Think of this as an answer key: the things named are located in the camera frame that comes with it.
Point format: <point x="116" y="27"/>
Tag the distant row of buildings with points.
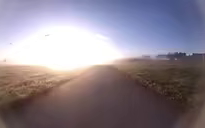
<point x="180" y="55"/>

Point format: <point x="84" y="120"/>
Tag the grey asphalt path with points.
<point x="100" y="103"/>

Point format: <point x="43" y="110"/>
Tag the dry grass verge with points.
<point x="170" y="76"/>

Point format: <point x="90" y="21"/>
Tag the dry grass field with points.
<point x="16" y="80"/>

